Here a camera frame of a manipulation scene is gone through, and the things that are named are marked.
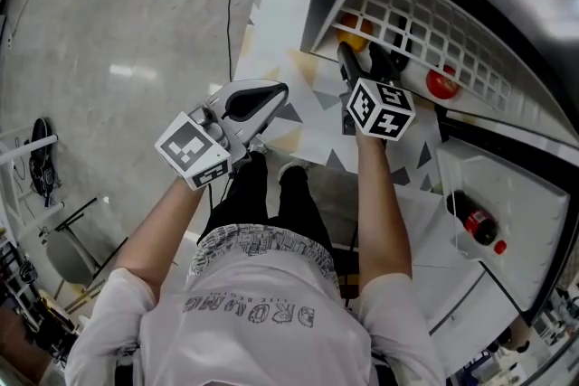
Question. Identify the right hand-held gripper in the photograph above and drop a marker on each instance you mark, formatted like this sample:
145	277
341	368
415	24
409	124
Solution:
380	110

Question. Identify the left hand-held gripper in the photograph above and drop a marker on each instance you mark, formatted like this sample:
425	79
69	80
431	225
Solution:
190	149

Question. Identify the orange mango fruit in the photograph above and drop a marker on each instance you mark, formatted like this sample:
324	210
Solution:
355	41

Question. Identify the red apple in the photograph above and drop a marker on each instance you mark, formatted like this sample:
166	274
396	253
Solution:
441	86

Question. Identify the person's right forearm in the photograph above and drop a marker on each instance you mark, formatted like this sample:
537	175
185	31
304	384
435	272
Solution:
382	217

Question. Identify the person's left forearm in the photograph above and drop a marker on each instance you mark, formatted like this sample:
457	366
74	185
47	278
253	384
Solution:
158	239

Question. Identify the person's right grey shoe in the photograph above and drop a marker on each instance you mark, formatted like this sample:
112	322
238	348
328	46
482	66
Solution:
294	169

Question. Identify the triangle patterned table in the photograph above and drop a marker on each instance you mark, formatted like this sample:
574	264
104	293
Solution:
280	13

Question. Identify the person's black trousers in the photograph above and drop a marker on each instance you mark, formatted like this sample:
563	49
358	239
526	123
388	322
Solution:
294	203

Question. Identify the dark soda bottle red cap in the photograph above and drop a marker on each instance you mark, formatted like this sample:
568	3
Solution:
475	221

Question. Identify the white curved counter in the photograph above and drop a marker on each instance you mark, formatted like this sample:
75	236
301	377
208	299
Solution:
434	285

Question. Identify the person's white printed shirt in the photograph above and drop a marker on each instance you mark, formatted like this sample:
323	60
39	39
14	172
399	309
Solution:
253	330

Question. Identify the grey round seat chair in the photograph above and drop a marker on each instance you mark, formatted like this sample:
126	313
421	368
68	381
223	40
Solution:
68	257

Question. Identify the white metal rack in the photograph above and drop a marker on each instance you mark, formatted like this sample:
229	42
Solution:
13	176

